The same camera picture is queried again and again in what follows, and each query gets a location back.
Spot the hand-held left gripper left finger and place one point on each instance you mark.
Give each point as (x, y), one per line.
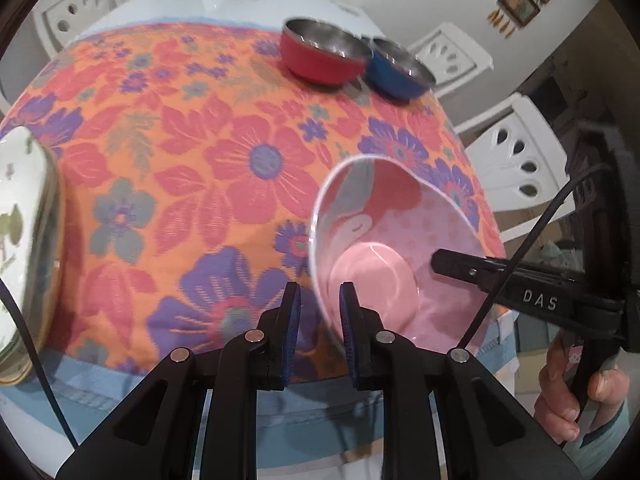
(290, 330)

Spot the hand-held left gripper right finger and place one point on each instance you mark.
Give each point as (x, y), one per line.
(350, 335)

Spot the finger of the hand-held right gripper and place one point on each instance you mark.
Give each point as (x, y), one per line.
(500, 280)

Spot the pink cartoon bowl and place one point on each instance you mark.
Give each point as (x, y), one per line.
(380, 270)

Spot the large oval green flower plate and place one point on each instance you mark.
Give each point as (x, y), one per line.
(20, 372)

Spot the person's right hand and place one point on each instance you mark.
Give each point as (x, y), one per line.
(555, 385)

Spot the light blue cloth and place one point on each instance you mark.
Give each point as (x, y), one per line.
(310, 425)

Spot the white plastic chair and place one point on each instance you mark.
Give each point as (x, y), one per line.
(75, 10)
(520, 160)
(450, 55)

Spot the orange floral tablecloth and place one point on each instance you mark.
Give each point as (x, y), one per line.
(175, 160)

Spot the blue steel bowl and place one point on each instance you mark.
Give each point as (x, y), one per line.
(390, 77)

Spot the hanging yellow ornaments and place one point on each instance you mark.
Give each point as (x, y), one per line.
(502, 22)

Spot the red steel bowl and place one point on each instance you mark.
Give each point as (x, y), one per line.
(315, 62)

